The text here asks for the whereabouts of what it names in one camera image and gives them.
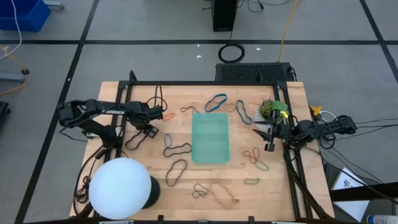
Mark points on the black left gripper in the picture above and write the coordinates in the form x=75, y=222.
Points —
x=149, y=119

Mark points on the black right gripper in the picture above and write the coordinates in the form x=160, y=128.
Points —
x=283, y=132

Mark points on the orange rubber band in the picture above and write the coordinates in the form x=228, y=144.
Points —
x=170, y=116

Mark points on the thin dark grey rubber band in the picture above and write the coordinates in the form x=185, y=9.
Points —
x=181, y=109

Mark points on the thin blue rubber band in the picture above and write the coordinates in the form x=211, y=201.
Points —
x=164, y=140

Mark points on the red rubber band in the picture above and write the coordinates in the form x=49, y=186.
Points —
x=244, y=153

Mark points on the black rubber band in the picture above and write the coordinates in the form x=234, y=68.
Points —
x=167, y=179
x=190, y=148
x=127, y=144

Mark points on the olive green rubber band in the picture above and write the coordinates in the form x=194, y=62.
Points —
x=245, y=181

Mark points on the large tan rubber band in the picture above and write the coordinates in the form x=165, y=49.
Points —
x=234, y=202

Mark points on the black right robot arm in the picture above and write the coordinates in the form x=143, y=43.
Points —
x=335, y=126

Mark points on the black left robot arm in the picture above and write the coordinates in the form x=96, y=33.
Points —
x=93, y=109

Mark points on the wide blue rubber band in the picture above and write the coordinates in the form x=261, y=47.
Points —
x=237, y=107
x=206, y=106

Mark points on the wide tan rubber band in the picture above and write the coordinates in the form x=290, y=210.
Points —
x=235, y=107

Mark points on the teal translucent plastic bin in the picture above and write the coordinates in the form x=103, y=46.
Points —
x=210, y=140

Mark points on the succulent in white patterned pot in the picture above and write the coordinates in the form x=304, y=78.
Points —
x=261, y=123

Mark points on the yellow tape marker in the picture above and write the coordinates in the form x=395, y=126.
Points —
x=283, y=114

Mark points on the black perforated computer case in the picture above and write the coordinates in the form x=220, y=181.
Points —
x=248, y=72

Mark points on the white globe lamp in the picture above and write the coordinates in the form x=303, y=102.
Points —
x=119, y=188

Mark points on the white paper sheet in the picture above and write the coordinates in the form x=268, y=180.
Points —
x=348, y=205

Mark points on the black metal beam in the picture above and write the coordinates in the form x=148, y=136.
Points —
x=367, y=191

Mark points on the black tower computer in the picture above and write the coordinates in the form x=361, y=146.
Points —
x=224, y=15

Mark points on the white and blue can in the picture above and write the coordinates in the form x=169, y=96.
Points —
x=384, y=219

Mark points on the grey metal stand foot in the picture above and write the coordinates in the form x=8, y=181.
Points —
x=12, y=77
x=54, y=4

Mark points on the blue plastic crate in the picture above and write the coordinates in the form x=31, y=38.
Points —
x=21, y=14

